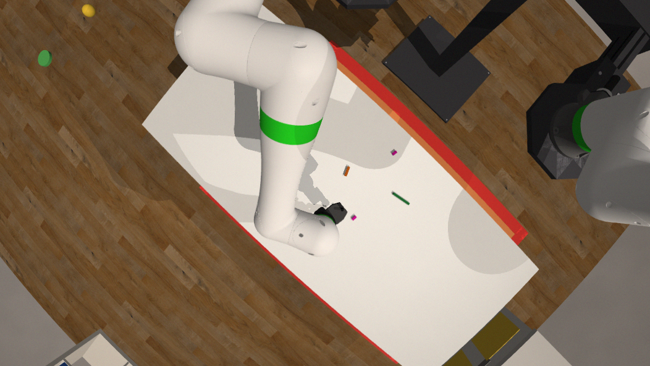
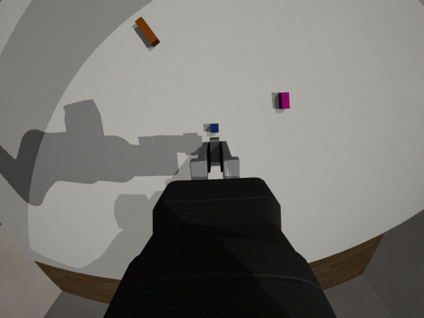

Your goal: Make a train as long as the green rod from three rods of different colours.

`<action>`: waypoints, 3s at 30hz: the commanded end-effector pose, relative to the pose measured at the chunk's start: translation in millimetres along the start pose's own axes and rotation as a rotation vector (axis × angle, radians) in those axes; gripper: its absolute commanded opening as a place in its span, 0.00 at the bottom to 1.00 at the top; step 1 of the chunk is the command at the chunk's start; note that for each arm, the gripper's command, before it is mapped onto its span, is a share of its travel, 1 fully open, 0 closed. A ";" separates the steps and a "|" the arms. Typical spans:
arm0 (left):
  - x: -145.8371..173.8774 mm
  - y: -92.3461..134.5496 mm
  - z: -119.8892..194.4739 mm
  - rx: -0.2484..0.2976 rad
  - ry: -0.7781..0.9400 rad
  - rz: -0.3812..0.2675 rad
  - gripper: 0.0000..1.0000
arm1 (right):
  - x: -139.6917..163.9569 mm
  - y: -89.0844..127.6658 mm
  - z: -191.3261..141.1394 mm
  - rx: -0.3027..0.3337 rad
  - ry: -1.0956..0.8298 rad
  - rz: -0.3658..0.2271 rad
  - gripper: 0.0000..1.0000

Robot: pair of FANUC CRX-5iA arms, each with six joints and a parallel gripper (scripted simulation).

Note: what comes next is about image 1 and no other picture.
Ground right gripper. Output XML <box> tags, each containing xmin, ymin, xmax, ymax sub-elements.
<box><xmin>314</xmin><ymin>202</ymin><xmax>347</xmax><ymax>225</ymax></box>

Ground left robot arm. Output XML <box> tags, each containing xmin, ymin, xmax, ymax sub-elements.
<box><xmin>550</xmin><ymin>75</ymin><xmax>650</xmax><ymax>227</ymax></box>

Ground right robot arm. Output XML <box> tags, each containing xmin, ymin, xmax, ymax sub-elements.
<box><xmin>174</xmin><ymin>0</ymin><xmax>339</xmax><ymax>257</ymax></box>

